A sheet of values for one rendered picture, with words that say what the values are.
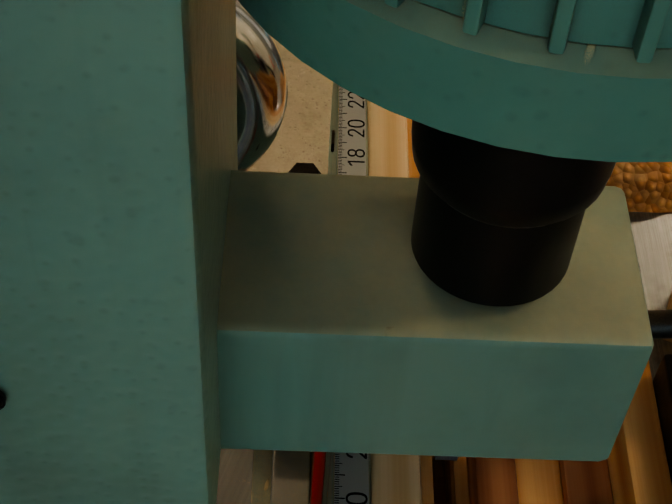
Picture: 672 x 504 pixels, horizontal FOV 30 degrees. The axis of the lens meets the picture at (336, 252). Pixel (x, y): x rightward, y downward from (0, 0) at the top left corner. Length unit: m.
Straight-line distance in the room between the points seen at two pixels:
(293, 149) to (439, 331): 1.57
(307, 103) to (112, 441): 1.68
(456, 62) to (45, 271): 0.12
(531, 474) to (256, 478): 0.20
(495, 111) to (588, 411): 0.19
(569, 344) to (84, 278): 0.16
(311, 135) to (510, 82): 1.74
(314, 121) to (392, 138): 1.39
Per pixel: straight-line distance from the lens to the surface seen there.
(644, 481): 0.48
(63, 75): 0.26
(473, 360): 0.39
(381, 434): 0.43
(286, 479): 0.65
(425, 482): 0.50
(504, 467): 0.49
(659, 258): 0.65
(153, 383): 0.34
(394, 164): 0.60
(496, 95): 0.24
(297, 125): 1.99
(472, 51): 0.24
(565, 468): 0.50
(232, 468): 0.67
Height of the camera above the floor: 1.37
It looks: 49 degrees down
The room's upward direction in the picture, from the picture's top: 4 degrees clockwise
